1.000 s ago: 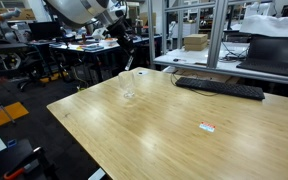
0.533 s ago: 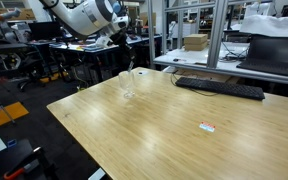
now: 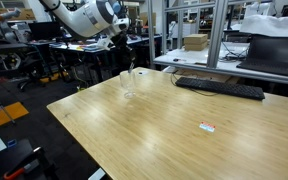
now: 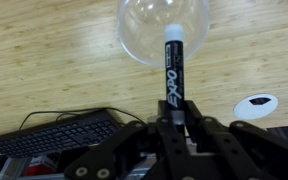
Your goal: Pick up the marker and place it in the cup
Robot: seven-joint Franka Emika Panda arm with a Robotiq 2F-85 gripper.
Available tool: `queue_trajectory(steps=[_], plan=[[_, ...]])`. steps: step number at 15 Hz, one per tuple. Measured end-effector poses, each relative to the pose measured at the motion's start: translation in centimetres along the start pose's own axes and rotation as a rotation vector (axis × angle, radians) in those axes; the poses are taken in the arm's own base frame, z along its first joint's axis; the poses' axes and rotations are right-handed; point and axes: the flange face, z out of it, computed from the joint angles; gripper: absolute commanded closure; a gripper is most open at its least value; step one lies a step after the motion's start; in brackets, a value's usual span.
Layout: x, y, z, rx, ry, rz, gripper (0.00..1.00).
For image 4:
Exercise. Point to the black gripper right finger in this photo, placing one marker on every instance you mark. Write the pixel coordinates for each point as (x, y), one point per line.
(237, 150)

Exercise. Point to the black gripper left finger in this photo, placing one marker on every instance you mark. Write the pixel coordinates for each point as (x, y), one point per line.
(127, 146)

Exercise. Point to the black Expo marker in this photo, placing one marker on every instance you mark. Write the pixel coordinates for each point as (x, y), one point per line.
(174, 76)

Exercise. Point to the clear plastic cup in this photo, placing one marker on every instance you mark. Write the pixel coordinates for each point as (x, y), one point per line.
(144, 30)

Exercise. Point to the white round desk grommet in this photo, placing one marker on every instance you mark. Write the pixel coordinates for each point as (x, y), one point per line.
(244, 111)

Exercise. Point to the black computer keyboard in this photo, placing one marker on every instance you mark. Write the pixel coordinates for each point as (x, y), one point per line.
(54, 135)

